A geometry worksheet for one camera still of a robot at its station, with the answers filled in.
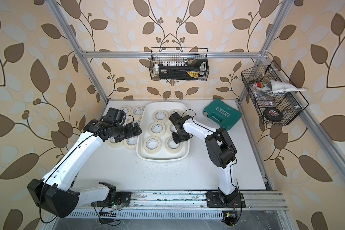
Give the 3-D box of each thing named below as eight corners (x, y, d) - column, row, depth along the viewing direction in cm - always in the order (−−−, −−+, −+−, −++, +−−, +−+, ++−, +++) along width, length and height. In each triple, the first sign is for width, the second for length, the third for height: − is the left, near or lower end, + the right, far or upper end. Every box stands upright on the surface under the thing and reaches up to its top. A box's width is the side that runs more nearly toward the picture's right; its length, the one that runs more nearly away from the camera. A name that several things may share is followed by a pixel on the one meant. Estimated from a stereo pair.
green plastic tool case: (201, 114, 112) (202, 110, 109) (217, 100, 122) (218, 97, 119) (227, 131, 102) (228, 128, 98) (242, 115, 111) (243, 112, 108)
